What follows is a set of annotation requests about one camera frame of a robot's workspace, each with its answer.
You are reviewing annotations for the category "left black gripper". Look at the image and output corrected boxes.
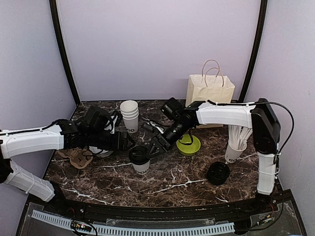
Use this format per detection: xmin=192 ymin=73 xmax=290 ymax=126
xmin=86 ymin=130 xmax=136 ymax=152

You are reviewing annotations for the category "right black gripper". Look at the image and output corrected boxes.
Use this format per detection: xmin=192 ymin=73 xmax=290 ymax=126
xmin=145 ymin=120 xmax=191 ymax=158

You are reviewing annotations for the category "brown cardboard cup carrier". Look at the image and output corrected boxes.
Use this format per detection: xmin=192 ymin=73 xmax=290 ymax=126
xmin=57 ymin=148 xmax=93 ymax=169

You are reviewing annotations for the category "stack of white paper cups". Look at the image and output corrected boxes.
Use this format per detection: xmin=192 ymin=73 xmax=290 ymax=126
xmin=120 ymin=100 xmax=139 ymax=133

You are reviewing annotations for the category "beige paper bag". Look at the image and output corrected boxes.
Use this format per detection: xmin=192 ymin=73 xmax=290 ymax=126
xmin=185 ymin=59 xmax=235 ymax=129

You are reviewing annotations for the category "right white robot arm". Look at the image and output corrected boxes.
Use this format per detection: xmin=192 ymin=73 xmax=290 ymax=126
xmin=146 ymin=98 xmax=284 ymax=213

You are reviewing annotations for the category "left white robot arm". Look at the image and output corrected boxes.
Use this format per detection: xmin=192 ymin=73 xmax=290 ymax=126
xmin=0 ymin=119 xmax=134 ymax=214

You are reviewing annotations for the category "white scalloped bowl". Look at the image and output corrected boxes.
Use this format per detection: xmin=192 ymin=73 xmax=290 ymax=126
xmin=89 ymin=147 xmax=113 ymax=158

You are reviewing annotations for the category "green bowl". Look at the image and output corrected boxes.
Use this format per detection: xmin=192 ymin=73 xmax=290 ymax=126
xmin=176 ymin=134 xmax=201 ymax=156

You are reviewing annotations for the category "stack of black lids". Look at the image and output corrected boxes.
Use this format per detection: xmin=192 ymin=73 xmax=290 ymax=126
xmin=207 ymin=162 xmax=230 ymax=186

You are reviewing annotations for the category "white cup holding straws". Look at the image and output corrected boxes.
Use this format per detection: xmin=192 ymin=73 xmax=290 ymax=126
xmin=224 ymin=140 xmax=247 ymax=163

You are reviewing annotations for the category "bundle of wrapped straws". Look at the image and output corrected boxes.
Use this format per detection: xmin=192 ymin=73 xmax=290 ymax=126
xmin=228 ymin=125 xmax=252 ymax=148

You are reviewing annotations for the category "black table edge rail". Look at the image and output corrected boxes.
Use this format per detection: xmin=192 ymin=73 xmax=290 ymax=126
xmin=27 ymin=190 xmax=293 ymax=223

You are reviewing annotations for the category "grey slotted cable duct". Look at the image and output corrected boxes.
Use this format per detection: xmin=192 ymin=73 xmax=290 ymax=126
xmin=31 ymin=210 xmax=235 ymax=236

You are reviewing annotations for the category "right black frame post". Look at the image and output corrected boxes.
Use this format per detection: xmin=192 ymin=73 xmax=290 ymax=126
xmin=238 ymin=0 xmax=268 ymax=102

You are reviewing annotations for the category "black frame post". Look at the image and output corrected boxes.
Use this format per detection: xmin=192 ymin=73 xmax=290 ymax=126
xmin=49 ymin=0 xmax=81 ymax=106
xmin=238 ymin=0 xmax=268 ymax=102

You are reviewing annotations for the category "left black frame post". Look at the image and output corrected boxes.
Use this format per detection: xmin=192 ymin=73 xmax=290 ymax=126
xmin=49 ymin=0 xmax=81 ymax=106

